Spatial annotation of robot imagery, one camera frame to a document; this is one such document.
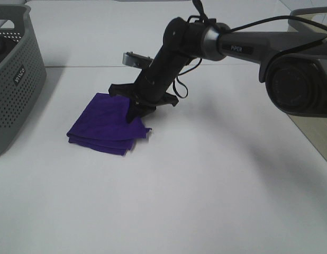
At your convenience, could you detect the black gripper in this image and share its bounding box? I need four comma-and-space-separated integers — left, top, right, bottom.
108, 50, 190, 123

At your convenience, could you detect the purple towel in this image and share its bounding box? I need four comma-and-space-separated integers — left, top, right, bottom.
66, 93, 151, 156

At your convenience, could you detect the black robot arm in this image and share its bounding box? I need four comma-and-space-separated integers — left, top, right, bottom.
108, 15, 327, 122

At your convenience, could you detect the grey perforated plastic basket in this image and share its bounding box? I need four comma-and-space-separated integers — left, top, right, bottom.
0, 4, 47, 155

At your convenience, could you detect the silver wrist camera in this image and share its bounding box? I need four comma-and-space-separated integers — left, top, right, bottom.
122, 51, 153, 69

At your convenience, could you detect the black cable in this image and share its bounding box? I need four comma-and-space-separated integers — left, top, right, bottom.
172, 0, 327, 98

